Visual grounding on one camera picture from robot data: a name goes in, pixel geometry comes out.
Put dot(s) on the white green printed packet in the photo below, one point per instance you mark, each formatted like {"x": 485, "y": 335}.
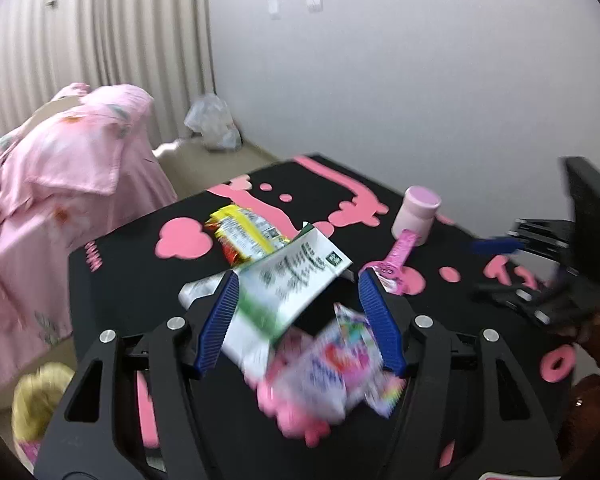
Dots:
{"x": 290, "y": 280}

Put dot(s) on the person's right forearm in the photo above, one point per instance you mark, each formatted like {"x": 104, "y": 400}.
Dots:
{"x": 595, "y": 400}

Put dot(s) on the pink caterpillar toy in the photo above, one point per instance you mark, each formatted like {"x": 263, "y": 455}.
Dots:
{"x": 292, "y": 417}

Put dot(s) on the white wall switch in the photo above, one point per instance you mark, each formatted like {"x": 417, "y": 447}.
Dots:
{"x": 273, "y": 7}

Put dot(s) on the yellow plastic bin bag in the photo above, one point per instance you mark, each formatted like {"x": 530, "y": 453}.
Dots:
{"x": 35, "y": 405}

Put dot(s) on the pink long snack packet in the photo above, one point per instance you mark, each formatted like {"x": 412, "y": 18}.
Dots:
{"x": 397, "y": 260}

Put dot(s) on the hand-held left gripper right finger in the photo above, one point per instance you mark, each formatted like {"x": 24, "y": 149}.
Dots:
{"x": 380, "y": 320}

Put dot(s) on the beige flat cardboard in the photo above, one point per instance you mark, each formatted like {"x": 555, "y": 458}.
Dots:
{"x": 50, "y": 107}

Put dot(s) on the white plastic bag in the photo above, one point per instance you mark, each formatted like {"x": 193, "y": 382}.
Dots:
{"x": 212, "y": 122}

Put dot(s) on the white ribbed wardrobe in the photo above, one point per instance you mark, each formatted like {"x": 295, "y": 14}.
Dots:
{"x": 105, "y": 35}

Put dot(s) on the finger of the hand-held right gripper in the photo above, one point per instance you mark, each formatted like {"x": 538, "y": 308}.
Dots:
{"x": 530, "y": 300}
{"x": 495, "y": 246}

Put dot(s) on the yellow snack packet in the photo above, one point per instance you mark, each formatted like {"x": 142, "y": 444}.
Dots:
{"x": 240, "y": 232}

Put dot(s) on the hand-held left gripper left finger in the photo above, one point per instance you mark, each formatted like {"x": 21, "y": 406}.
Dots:
{"x": 220, "y": 320}

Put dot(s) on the pink plastic bottle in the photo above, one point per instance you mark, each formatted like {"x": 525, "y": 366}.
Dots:
{"x": 415, "y": 215}

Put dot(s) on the white colourful snack packet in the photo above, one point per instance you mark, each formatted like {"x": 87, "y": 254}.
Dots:
{"x": 340, "y": 365}

